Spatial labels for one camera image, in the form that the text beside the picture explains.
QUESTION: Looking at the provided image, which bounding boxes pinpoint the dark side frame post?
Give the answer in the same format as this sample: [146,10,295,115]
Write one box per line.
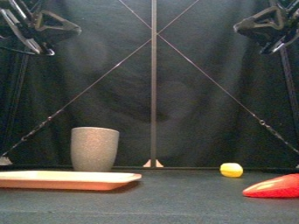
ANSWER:
[3,52,32,150]
[279,46,299,138]

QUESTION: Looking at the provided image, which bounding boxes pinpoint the red toy food piece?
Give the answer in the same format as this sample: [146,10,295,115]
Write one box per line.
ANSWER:
[242,172,299,200]

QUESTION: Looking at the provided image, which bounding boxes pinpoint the yellow toy corn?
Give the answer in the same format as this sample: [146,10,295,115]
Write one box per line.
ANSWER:
[219,162,246,179]

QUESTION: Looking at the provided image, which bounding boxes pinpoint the vertical metal frame post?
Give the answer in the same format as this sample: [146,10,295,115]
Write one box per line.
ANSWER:
[143,0,165,169]

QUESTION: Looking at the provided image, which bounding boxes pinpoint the black backdrop cloth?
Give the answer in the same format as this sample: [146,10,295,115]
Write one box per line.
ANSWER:
[0,0,299,170]

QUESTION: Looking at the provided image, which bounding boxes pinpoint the small metal corner bracket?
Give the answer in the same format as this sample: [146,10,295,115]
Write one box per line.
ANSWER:
[0,156,15,166]

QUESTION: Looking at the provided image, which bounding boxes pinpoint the orange rectangular tray plate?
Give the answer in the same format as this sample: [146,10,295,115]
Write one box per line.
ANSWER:
[0,170,145,192]

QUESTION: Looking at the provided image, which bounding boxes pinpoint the grey speckled cup bowl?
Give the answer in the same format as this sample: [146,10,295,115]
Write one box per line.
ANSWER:
[70,126,121,172]

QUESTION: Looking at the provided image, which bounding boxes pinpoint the thin diagonal brace cable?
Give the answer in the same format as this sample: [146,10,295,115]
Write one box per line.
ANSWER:
[117,0,299,155]
[0,0,202,159]

